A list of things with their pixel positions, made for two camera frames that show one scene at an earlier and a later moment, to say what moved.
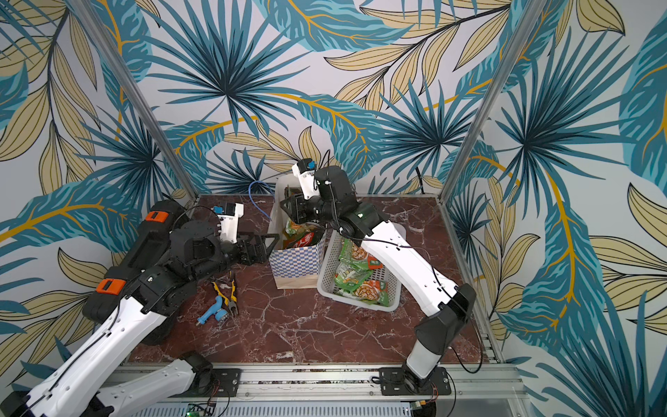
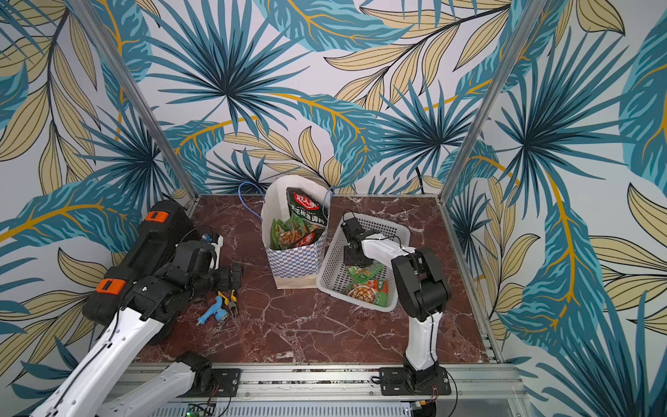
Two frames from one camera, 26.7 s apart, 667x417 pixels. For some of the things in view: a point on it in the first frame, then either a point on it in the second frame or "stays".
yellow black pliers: x=233 y=302 stays
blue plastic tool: x=215 y=309 stays
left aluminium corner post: x=133 y=93 stays
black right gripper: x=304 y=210 to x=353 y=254
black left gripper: x=262 y=254 to x=226 y=282
